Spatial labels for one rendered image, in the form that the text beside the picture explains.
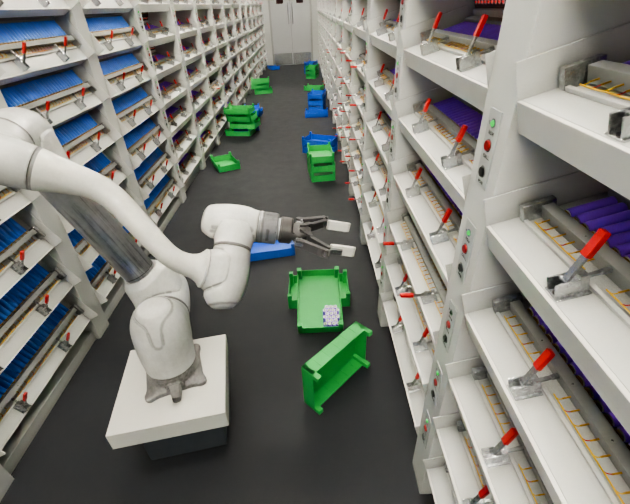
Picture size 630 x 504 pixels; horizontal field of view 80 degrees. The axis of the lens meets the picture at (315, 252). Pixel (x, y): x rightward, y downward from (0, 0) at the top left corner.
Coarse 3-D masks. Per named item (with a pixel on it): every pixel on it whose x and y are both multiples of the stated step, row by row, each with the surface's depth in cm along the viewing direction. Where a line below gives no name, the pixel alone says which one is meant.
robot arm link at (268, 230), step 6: (264, 216) 103; (270, 216) 103; (276, 216) 104; (258, 222) 102; (264, 222) 102; (270, 222) 102; (276, 222) 102; (258, 228) 102; (264, 228) 102; (270, 228) 102; (276, 228) 102; (258, 234) 102; (264, 234) 102; (270, 234) 103; (276, 234) 103; (258, 240) 104; (264, 240) 104; (270, 240) 104
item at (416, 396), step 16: (384, 304) 161; (400, 320) 143; (400, 336) 144; (400, 352) 138; (400, 368) 133; (416, 368) 130; (416, 384) 123; (416, 400) 121; (416, 416) 117; (416, 432) 111
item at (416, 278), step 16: (400, 208) 138; (400, 224) 138; (400, 240) 130; (400, 256) 130; (416, 256) 120; (416, 272) 114; (416, 288) 109; (432, 288) 107; (432, 304) 102; (432, 320) 97; (432, 336) 93
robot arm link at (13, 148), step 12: (0, 120) 84; (0, 132) 81; (12, 132) 82; (24, 132) 86; (0, 144) 78; (12, 144) 79; (24, 144) 81; (0, 156) 78; (12, 156) 79; (24, 156) 80; (0, 168) 78; (12, 168) 79; (24, 168) 80; (0, 180) 80; (12, 180) 80; (24, 180) 81
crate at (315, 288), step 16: (304, 272) 183; (320, 272) 183; (336, 272) 181; (304, 288) 182; (320, 288) 182; (336, 288) 181; (304, 304) 177; (320, 304) 177; (336, 304) 177; (304, 320) 172; (320, 320) 172
